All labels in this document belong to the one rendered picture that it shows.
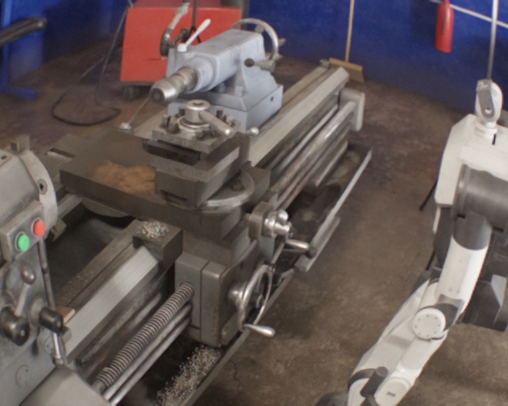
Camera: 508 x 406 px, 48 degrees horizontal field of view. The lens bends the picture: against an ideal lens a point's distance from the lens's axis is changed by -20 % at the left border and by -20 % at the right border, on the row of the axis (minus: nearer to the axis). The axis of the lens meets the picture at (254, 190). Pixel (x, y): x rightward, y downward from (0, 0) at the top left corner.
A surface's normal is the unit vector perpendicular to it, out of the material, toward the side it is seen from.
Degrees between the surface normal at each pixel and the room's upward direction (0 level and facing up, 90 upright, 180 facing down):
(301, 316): 0
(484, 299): 90
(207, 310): 90
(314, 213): 0
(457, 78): 90
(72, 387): 32
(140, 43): 90
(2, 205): 45
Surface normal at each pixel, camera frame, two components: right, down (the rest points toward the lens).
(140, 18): -0.06, 0.48
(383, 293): 0.08, -0.87
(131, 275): 0.60, -0.55
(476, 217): -0.41, 0.41
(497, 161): -0.21, -0.38
